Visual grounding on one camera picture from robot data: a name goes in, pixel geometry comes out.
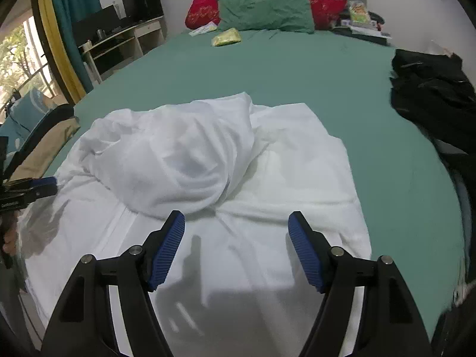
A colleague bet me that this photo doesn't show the black computer tower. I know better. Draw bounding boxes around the black computer tower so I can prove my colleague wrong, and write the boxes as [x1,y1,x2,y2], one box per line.
[123,0,164,21]

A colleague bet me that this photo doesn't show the beige pants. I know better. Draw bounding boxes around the beige pants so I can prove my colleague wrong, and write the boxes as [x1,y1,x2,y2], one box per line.
[9,117,80,183]

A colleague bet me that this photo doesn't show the black cloth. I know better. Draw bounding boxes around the black cloth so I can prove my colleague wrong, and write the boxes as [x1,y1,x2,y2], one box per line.
[45,103,77,123]

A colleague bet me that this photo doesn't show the snack bag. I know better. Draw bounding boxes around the snack bag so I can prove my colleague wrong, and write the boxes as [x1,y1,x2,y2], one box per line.
[347,1,371,25]

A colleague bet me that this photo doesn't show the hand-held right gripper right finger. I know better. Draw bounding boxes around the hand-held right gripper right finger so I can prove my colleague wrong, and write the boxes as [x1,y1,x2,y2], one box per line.
[288,211,432,357]

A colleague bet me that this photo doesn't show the pile of small boxes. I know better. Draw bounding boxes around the pile of small boxes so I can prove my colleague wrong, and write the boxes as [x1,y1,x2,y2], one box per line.
[333,0,393,43]

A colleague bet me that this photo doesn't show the wooden computer desk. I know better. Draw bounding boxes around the wooden computer desk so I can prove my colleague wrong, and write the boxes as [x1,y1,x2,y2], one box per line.
[78,15,166,84]

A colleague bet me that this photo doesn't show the yellow packet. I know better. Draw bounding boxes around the yellow packet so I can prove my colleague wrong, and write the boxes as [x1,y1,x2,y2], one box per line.
[211,28,242,48]

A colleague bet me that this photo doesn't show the black monitor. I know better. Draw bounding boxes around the black monitor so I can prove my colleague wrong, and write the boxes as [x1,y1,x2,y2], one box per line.
[72,5,120,38]

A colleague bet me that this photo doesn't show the black folded garment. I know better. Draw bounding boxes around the black folded garment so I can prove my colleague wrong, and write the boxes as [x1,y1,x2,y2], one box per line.
[389,49,476,157]

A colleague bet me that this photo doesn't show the teal curtain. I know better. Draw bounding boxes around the teal curtain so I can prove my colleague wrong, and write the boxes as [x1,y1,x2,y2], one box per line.
[48,0,103,93]

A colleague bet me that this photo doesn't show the person's left hand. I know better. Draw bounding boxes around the person's left hand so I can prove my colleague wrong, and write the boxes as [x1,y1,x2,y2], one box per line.
[0,211,20,257]

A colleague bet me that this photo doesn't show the green pillow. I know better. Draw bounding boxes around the green pillow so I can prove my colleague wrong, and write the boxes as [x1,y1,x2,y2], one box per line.
[216,0,316,34]

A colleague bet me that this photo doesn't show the yellow curtain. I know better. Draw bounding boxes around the yellow curtain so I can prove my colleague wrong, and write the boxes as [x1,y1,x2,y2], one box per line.
[35,0,88,105]

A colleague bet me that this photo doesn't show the white tissue packet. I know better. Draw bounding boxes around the white tissue packet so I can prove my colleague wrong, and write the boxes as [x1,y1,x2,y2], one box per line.
[188,23,217,37]

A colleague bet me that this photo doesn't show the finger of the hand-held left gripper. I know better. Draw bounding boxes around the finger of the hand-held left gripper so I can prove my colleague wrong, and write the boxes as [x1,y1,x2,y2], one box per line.
[7,187,57,201]
[4,176,58,189]

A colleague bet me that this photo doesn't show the window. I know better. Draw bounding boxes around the window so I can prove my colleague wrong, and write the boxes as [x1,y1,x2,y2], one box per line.
[0,18,56,101]

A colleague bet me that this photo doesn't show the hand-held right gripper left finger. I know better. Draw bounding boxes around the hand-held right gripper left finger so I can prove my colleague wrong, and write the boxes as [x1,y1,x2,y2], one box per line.
[41,211,185,357]

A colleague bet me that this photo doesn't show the white hooded jacket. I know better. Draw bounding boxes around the white hooded jacket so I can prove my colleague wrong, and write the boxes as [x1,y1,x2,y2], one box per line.
[17,91,372,357]

